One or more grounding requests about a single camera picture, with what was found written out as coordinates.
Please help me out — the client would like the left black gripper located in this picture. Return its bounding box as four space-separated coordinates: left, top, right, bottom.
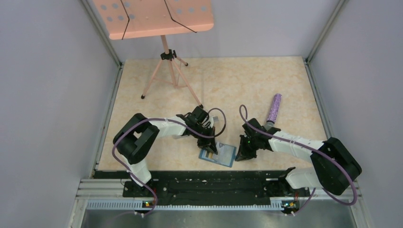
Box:
192 123 218 155

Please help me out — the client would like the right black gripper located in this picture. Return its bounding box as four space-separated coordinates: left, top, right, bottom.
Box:
236 134 259 162

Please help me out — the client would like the blue card holder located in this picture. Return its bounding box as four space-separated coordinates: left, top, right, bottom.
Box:
199 142 237 168

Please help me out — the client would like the clear plastic box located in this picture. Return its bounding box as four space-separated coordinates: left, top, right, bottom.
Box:
172 135 188 139

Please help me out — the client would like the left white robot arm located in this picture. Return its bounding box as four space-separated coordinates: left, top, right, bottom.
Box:
113 105 218 196

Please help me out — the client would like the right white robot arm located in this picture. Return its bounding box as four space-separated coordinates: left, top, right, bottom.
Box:
235 118 362 196

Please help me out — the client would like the purple glitter cylinder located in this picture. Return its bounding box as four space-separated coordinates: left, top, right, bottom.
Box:
266 93 282 125

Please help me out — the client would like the pink music stand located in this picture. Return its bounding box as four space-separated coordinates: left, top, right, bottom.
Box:
93 0 214 107

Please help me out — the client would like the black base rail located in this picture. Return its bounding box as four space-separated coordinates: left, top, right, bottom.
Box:
93 170 310 207

